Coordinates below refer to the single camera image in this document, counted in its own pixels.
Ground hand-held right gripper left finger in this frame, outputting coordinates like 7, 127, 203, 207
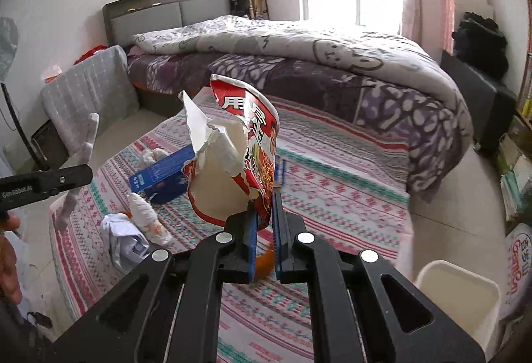
42, 207, 258, 363

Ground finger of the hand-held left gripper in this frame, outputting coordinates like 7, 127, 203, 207
41, 164, 93, 198

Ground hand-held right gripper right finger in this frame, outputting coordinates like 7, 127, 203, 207
272, 189, 486, 363

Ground blue biscuit box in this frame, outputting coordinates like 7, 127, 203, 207
128, 147, 196, 204

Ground red white instant noodle cup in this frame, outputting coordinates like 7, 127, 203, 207
179, 74, 280, 231

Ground white plastic bin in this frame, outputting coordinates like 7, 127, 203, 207
415, 260, 500, 351

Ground person's left hand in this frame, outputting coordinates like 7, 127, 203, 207
0, 213, 21, 298

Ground orange scrap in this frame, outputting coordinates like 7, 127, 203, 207
254, 244, 276, 281

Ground black box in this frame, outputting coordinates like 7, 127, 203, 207
31, 119, 69, 170

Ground striped patterned tablecloth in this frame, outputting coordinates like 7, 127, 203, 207
48, 86, 412, 363

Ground crumpled white paper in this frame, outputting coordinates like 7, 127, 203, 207
100, 213, 150, 274

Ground crumpled white tissue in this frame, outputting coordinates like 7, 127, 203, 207
139, 147, 169, 171

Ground white orange crumpled wrapper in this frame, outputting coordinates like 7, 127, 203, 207
127, 192, 173, 247

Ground red cloth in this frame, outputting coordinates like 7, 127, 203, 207
75, 45, 109, 65

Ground grey upholstered bed headboard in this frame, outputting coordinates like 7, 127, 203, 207
102, 0, 231, 52

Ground cartoon print grey duvet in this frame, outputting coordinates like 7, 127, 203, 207
132, 15, 458, 97

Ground white printed plastic bag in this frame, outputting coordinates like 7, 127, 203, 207
499, 224, 532, 322

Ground stack of books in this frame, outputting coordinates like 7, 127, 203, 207
496, 55, 532, 222

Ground black cabinet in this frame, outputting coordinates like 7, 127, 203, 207
441, 51, 518, 153

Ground pink white cardboard box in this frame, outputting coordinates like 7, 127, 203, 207
441, 0, 495, 56

